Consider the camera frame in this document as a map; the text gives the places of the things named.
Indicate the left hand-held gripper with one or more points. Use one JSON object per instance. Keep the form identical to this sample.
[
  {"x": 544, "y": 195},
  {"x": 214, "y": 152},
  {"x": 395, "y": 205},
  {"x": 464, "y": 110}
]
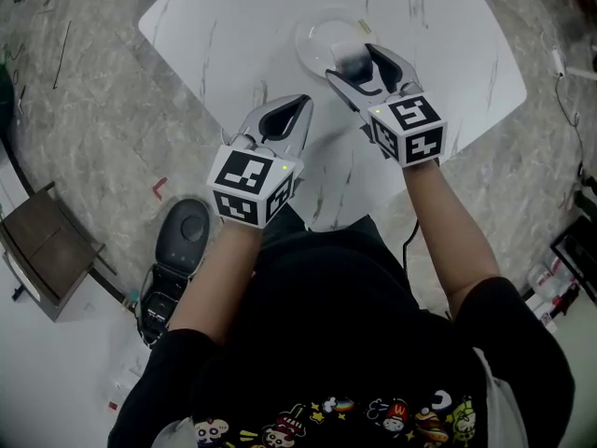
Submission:
[{"x": 242, "y": 171}]

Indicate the person's black printed shirt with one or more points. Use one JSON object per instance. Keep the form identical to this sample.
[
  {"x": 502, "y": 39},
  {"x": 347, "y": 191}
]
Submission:
[{"x": 326, "y": 325}]

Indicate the small grey translucent item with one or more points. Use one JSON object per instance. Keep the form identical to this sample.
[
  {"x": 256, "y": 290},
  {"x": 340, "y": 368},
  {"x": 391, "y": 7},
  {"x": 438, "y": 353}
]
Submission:
[{"x": 350, "y": 61}]

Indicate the black rectangular frame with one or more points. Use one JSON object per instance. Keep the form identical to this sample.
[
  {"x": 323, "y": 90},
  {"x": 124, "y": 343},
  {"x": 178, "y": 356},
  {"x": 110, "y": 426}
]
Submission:
[{"x": 576, "y": 255}]

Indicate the person's left forearm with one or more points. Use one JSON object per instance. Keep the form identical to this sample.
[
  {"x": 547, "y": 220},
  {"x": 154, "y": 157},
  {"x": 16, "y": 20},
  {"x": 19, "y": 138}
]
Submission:
[{"x": 210, "y": 287}]

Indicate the black round-lidded appliance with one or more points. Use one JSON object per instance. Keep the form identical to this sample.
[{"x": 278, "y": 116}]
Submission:
[{"x": 184, "y": 236}]

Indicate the clear plastic bottles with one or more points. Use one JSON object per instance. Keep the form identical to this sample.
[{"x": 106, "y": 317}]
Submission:
[{"x": 548, "y": 278}]

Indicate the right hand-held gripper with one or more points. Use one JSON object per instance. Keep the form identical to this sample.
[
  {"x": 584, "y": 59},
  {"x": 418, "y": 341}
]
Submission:
[{"x": 412, "y": 131}]

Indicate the white power adapter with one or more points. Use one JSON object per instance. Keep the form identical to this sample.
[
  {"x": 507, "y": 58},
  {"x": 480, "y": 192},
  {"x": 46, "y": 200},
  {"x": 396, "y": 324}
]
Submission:
[{"x": 559, "y": 61}]

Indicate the clear glass plate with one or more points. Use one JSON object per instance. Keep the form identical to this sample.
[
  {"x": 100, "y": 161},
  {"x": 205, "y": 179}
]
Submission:
[{"x": 316, "y": 40}]

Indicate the thin black rod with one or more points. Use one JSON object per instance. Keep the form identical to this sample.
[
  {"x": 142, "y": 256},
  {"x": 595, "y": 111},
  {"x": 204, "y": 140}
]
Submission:
[{"x": 62, "y": 54}]

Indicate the person's right forearm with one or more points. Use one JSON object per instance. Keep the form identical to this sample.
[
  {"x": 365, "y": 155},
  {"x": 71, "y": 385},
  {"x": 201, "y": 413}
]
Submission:
[{"x": 448, "y": 231}]

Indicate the dark wooden cabinet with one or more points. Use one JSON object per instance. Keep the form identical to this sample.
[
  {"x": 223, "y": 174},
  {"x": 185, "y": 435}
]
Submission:
[{"x": 44, "y": 250}]

